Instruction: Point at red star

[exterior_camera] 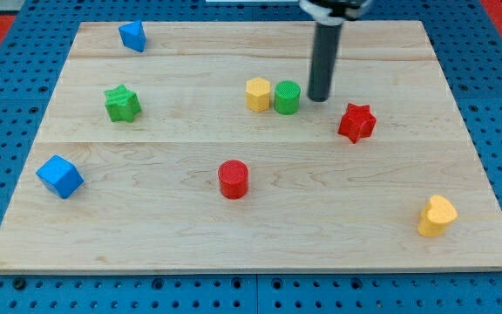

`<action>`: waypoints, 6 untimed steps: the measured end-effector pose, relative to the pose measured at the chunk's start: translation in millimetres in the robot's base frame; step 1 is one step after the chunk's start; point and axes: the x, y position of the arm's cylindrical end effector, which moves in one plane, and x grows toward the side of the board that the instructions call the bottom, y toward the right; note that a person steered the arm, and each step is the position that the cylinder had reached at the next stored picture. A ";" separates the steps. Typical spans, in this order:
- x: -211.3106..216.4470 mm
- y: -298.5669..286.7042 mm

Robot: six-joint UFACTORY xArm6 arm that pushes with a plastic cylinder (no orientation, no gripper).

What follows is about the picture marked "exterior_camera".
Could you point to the red star block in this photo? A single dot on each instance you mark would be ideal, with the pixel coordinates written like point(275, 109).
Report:
point(357, 122)

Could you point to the blue cube block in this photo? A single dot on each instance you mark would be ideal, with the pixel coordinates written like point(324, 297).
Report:
point(60, 176)

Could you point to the black cylindrical pointer tool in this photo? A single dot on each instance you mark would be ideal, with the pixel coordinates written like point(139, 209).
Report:
point(324, 52)

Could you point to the yellow heart block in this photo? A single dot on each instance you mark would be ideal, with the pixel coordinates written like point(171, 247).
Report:
point(436, 217)

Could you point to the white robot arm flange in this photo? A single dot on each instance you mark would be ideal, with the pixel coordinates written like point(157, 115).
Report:
point(335, 12)

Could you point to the light wooden board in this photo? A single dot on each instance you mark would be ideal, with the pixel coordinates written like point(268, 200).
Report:
point(316, 203)

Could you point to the green star block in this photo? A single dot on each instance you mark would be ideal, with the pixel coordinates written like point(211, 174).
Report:
point(121, 104)

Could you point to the red cylinder block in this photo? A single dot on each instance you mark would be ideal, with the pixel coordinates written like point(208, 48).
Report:
point(233, 178)

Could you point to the yellow hexagon block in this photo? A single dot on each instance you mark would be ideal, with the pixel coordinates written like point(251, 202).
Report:
point(258, 94)

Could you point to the blue triangle block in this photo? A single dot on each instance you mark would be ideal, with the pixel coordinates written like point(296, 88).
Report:
point(133, 35)

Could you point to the green cylinder block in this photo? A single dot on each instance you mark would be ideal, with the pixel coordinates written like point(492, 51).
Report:
point(287, 97)

